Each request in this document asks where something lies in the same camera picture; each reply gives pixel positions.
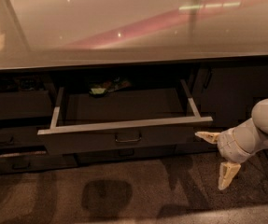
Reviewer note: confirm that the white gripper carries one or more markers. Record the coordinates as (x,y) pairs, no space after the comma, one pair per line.
(229,146)

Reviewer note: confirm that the dark drawer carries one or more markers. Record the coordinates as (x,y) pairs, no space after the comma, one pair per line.
(24,136)
(148,117)
(34,161)
(24,104)
(124,154)

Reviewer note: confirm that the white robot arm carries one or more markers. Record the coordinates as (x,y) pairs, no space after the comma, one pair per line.
(259,125)

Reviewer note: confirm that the items in left drawer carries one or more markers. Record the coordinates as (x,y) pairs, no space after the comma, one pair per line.
(20,83)

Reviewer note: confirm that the dark cabinet door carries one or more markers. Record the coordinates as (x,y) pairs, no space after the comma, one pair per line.
(224,92)

